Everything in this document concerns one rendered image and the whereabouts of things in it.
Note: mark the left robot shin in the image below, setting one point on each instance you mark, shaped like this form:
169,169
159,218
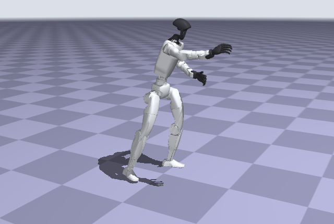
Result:
173,144

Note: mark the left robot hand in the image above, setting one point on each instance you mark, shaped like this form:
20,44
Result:
201,77

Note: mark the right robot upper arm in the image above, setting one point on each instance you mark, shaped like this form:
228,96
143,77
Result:
171,50

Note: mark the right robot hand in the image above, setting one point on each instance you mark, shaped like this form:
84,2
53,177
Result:
219,49

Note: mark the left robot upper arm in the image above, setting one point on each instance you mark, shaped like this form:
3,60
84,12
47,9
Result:
179,63

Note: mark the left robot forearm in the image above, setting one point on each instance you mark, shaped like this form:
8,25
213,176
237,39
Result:
187,70

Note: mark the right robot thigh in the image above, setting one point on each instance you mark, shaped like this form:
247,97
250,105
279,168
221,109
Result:
150,112

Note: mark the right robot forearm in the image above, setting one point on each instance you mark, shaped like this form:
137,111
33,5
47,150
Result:
195,54

